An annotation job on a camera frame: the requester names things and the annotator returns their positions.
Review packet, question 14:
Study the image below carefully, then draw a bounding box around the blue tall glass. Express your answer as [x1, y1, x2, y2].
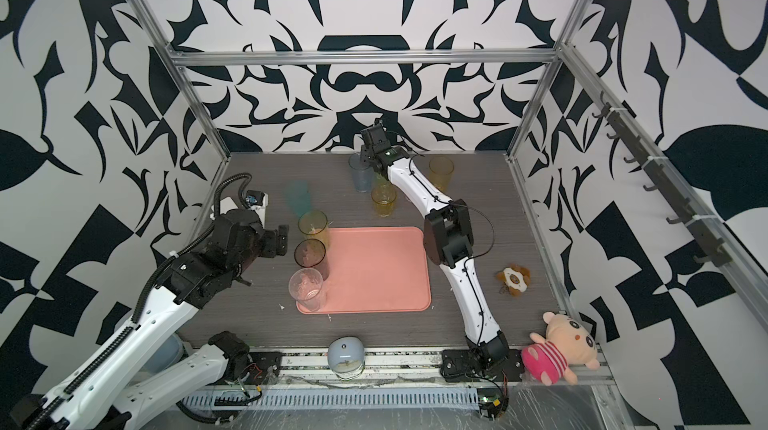
[348, 154, 375, 193]

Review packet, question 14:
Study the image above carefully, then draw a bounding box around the orange tall glass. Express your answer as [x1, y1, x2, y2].
[428, 155, 455, 193]

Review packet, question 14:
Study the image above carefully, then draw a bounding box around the teal frosted glass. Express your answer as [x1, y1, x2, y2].
[284, 180, 313, 218]

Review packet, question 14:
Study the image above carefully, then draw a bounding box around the smoky grey tall glass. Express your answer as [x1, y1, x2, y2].
[294, 239, 330, 280]

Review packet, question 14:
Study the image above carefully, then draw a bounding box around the light green tall glass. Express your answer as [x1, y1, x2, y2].
[298, 210, 330, 249]

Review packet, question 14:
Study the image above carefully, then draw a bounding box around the clear tall glass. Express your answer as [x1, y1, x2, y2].
[288, 268, 326, 313]

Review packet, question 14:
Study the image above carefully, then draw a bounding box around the pink plastic tray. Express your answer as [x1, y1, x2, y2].
[315, 227, 431, 314]

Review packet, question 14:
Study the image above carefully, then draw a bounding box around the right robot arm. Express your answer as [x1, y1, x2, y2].
[360, 118, 509, 374]

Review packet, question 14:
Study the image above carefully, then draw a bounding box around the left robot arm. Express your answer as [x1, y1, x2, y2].
[11, 208, 289, 429]

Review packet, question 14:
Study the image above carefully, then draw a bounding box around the yellow short glass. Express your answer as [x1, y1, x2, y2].
[371, 184, 397, 218]

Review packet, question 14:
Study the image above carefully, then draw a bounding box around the light blue container lid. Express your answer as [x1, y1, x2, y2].
[141, 334, 184, 375]

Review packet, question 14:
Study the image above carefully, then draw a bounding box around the white round timer device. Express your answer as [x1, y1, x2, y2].
[327, 336, 365, 380]

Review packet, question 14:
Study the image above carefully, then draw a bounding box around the brown white flower toy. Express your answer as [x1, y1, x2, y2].
[495, 264, 531, 297]

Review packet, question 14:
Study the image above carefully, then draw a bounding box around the pink plush pig toy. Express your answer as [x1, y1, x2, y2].
[521, 312, 600, 386]

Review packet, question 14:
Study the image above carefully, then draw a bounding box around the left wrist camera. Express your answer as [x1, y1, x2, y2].
[245, 190, 269, 224]

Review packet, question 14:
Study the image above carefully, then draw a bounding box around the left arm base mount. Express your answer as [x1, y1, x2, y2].
[208, 331, 283, 385]

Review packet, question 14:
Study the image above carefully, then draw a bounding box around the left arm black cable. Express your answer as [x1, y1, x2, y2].
[175, 393, 265, 425]

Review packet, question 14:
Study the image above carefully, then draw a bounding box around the white slotted cable duct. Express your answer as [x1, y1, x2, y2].
[184, 387, 480, 411]

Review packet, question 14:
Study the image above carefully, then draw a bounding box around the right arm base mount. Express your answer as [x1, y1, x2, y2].
[439, 349, 524, 384]

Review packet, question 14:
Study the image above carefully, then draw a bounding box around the black wall hook rail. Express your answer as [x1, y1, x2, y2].
[594, 91, 735, 268]

